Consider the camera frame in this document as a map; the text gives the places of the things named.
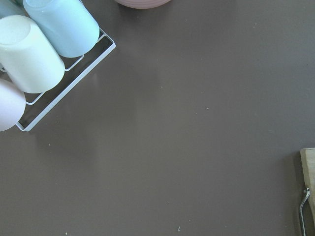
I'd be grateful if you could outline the wooden cutting board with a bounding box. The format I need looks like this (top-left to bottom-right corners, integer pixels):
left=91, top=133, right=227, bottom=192
left=300, top=148, right=315, bottom=220

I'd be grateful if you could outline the light blue plastic cup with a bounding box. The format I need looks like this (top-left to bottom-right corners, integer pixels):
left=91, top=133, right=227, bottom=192
left=23, top=0, right=99, bottom=58

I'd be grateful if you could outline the white plastic cup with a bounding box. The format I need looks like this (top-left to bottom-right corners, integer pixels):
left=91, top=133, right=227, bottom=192
left=0, top=15, right=65, bottom=93

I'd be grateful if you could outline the metal cutting board handle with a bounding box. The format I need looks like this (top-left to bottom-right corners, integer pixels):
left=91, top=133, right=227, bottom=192
left=298, top=186, right=311, bottom=236

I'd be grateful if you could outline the pink plastic cup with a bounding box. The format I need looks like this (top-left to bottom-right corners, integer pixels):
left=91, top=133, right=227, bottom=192
left=0, top=79, right=26, bottom=131

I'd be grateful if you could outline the pink bowl with ice cubes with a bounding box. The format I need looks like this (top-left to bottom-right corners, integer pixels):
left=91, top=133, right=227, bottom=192
left=116, top=0, right=170, bottom=9

